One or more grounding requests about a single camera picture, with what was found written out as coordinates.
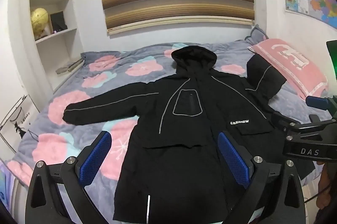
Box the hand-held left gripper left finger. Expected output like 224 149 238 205
25 131 113 224

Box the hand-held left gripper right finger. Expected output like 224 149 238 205
217 131 306 224

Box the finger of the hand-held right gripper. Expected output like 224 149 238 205
271 111 320 135
305 95 337 116

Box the black hooded jacket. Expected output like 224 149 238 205
63 46 315 224

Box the person's right hand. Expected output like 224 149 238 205
316 161 333 210

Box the grey pink floral blanket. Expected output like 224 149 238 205
6 40 333 224

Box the pink pillow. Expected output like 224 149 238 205
247 38 329 98

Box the grey pillow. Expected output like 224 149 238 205
245 24 269 45

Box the black box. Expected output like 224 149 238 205
49 11 68 33

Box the yellow globe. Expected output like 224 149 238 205
31 8 49 39

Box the white wall poster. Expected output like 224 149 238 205
0 95 40 153

